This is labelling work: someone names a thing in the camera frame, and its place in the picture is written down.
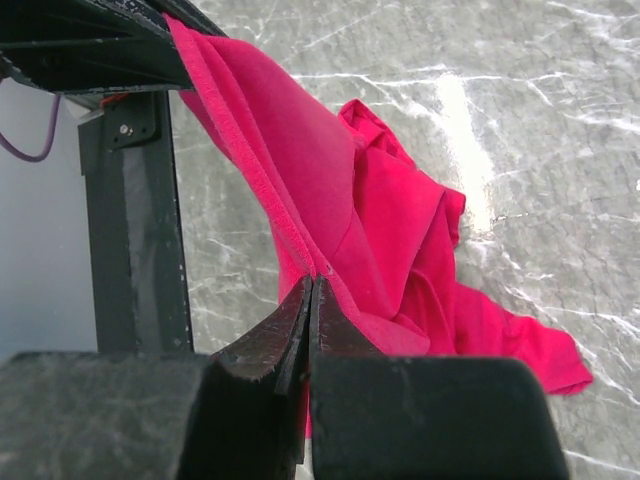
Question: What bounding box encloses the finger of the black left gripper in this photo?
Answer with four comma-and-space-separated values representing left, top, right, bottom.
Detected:
1, 0, 223, 95

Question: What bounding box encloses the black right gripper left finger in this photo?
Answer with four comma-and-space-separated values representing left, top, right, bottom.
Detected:
213, 276, 312, 395

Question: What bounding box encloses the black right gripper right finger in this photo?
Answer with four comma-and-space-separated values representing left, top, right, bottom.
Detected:
309, 275, 382, 356

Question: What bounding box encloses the crimson red t-shirt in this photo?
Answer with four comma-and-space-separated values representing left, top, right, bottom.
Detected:
162, 12, 595, 438

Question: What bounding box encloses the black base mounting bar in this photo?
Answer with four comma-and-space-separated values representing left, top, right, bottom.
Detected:
78, 92, 194, 353

